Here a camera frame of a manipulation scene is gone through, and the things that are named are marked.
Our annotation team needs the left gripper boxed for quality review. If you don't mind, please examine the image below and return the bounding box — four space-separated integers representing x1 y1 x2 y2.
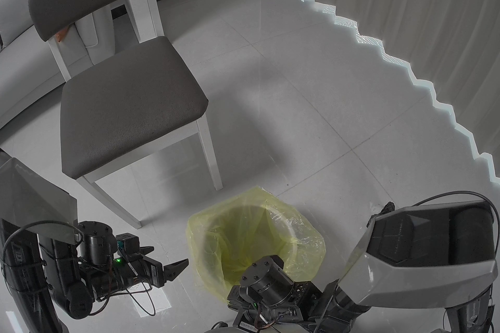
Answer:
116 245 190 289

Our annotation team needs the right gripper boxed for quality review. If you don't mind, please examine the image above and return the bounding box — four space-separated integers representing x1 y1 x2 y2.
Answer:
232 307 275 333

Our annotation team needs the yellow plastic bag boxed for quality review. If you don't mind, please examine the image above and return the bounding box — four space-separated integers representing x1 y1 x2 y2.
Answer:
185 186 327 305

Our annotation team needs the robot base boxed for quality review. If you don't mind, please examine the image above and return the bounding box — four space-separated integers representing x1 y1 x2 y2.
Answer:
203 320 237 333

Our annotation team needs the grey and white chair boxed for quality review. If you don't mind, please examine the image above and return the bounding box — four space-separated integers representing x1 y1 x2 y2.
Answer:
28 0 224 229

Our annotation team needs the bed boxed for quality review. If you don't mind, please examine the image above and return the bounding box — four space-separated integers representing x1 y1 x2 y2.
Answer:
0 0 118 133

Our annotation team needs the beige curtain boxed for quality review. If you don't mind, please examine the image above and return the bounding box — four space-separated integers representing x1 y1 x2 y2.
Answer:
261 0 500 184

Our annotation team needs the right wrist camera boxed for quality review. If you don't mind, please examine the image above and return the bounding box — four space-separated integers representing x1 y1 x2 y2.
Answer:
227 285 251 310

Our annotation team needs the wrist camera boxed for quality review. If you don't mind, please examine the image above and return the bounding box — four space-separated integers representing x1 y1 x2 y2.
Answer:
115 233 140 258
227 285 251 310

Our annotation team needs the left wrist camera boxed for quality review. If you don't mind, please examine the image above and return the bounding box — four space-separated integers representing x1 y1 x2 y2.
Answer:
115 233 140 258

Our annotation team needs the black cable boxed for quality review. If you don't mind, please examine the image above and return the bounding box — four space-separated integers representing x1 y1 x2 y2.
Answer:
412 190 500 324
2 221 85 273

